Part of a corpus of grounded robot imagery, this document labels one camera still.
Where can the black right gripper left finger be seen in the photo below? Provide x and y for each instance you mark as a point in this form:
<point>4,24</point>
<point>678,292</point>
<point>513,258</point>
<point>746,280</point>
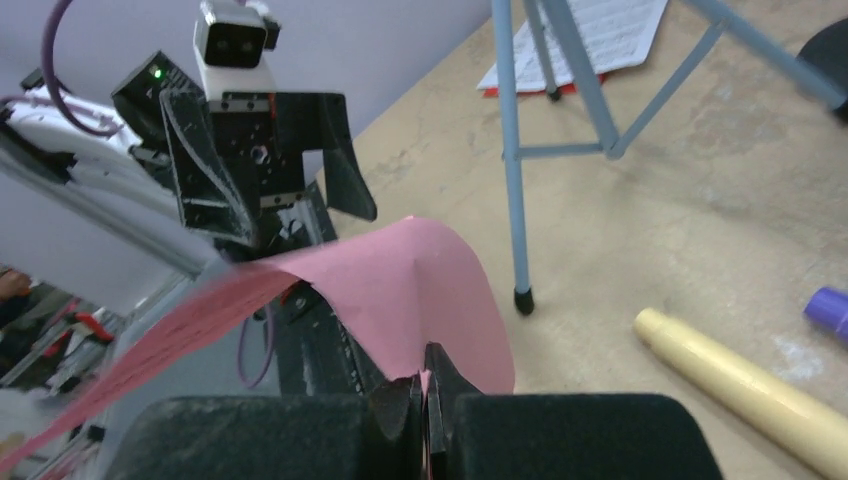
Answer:
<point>335,436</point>

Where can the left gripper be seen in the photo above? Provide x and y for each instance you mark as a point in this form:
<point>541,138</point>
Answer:
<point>261,136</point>

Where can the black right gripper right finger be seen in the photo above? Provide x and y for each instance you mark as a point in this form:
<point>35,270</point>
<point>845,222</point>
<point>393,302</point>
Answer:
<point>558,436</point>

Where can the pink sheet music page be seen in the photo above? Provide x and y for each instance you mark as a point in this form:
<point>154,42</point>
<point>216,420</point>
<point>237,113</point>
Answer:
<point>395,290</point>

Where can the light blue music stand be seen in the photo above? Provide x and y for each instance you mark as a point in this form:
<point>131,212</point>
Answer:
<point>611,142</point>

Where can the cream recorder flute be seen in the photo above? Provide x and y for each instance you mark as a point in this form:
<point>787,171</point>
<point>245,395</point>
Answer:
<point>803,426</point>

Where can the purple microphone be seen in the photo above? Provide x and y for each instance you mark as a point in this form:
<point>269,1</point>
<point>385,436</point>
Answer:
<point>827,309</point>

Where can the black round-base clamp stand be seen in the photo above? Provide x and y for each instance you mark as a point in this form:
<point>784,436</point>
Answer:
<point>826,51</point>

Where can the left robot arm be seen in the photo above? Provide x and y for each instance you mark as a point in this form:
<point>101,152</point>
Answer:
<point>123,149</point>

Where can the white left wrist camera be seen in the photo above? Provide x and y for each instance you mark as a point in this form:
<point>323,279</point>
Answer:
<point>230,38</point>

